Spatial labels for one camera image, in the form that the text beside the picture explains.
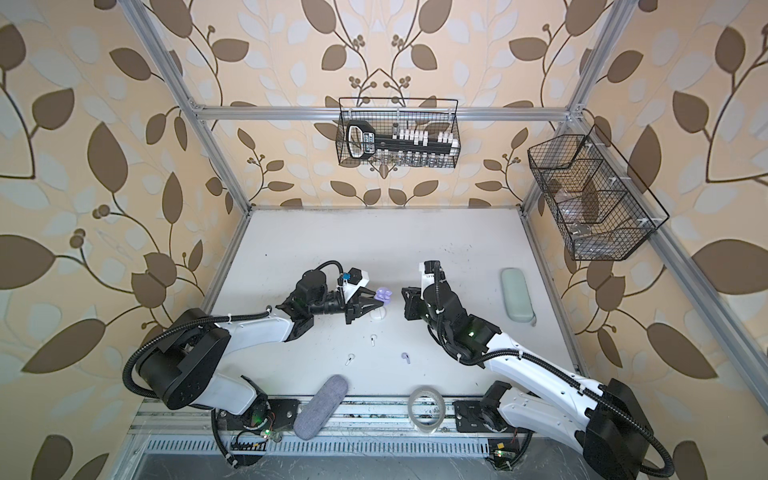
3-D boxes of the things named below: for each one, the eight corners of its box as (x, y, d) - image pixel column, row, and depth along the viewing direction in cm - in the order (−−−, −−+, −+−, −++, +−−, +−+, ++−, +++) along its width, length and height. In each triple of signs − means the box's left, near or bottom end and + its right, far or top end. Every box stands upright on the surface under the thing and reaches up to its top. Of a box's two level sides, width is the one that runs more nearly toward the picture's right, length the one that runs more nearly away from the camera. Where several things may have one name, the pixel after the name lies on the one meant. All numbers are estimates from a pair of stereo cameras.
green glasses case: (507, 322, 92) (510, 318, 90) (499, 271, 104) (501, 267, 102) (533, 324, 92) (536, 320, 89) (521, 273, 104) (524, 268, 101)
